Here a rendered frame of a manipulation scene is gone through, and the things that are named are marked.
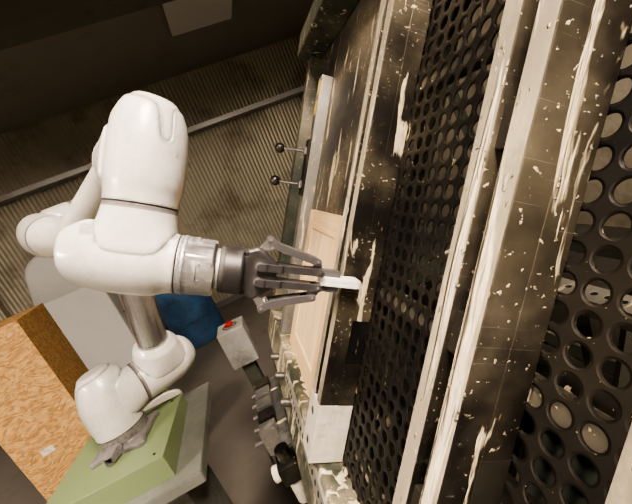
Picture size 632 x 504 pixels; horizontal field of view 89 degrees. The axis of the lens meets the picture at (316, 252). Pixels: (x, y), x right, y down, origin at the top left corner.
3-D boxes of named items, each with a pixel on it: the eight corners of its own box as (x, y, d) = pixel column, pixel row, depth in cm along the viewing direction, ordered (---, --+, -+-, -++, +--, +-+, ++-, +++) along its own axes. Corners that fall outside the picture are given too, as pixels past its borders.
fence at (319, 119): (289, 328, 131) (279, 327, 130) (329, 81, 118) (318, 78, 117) (291, 333, 126) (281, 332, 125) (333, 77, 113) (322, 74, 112)
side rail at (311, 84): (293, 308, 156) (270, 306, 153) (332, 67, 141) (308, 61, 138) (295, 312, 151) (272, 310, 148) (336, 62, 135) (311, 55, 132)
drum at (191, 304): (229, 316, 433) (197, 255, 410) (222, 338, 374) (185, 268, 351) (186, 334, 431) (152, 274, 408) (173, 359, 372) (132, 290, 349)
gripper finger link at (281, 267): (254, 267, 54) (255, 258, 54) (318, 272, 57) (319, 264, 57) (256, 272, 51) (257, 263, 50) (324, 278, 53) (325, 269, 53)
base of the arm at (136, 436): (82, 481, 99) (73, 467, 98) (113, 432, 121) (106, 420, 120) (140, 454, 101) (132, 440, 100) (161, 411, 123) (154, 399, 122)
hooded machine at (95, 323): (163, 337, 458) (101, 231, 416) (153, 361, 390) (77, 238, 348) (106, 364, 443) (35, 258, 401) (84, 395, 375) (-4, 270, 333)
